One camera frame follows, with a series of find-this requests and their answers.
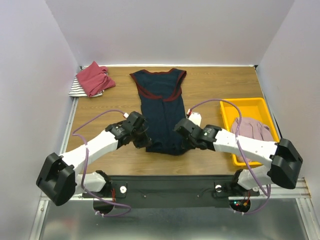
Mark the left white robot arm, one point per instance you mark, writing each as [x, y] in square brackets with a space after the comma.
[64, 175]

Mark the red folded tank top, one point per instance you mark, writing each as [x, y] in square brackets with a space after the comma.
[94, 79]

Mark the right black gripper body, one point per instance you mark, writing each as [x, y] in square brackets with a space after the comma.
[189, 142]

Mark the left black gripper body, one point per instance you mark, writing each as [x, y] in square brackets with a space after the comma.
[140, 139]

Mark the yellow plastic bin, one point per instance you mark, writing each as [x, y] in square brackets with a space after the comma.
[255, 108]

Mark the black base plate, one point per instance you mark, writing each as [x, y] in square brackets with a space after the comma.
[173, 191]

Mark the mauve tank top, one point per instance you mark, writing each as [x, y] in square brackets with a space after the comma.
[254, 129]

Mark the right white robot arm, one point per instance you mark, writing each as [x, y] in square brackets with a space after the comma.
[280, 161]

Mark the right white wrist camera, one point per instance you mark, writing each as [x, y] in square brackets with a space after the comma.
[194, 117]

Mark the navy tank top maroon trim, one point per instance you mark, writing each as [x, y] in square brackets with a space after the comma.
[162, 105]

